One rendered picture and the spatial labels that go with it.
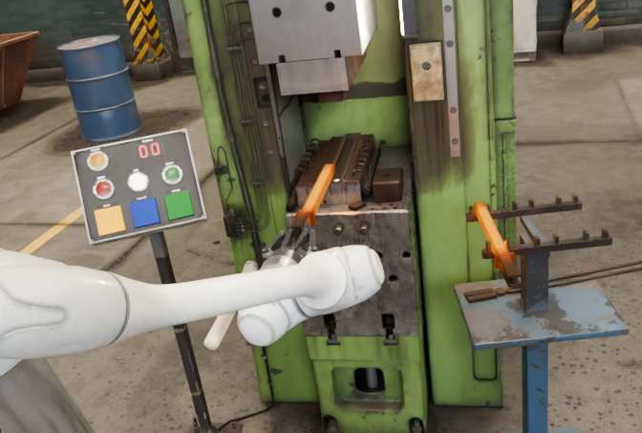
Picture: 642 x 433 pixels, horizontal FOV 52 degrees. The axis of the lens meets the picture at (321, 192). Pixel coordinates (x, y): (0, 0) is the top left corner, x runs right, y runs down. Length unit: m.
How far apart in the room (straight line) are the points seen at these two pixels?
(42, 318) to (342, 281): 0.55
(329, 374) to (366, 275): 1.17
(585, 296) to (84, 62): 5.22
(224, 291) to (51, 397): 0.29
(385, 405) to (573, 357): 0.85
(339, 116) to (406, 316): 0.78
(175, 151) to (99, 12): 7.51
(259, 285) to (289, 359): 1.53
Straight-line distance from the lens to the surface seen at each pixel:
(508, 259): 1.62
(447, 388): 2.57
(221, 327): 2.06
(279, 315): 1.24
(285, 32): 1.90
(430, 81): 2.00
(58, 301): 0.81
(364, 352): 2.25
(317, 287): 1.13
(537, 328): 1.87
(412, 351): 2.22
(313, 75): 1.91
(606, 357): 2.90
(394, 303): 2.12
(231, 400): 2.81
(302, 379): 2.63
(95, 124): 6.57
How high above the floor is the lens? 1.76
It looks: 23 degrees down
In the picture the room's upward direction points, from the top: 8 degrees counter-clockwise
